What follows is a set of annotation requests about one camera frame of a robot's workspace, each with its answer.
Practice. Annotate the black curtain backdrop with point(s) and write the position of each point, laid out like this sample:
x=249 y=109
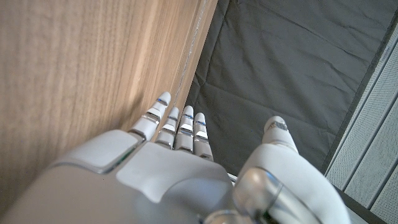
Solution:
x=280 y=68

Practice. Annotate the grey tape outline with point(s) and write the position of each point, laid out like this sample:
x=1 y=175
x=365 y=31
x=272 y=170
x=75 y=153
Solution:
x=191 y=46

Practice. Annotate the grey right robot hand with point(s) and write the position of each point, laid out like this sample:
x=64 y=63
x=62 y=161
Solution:
x=161 y=180

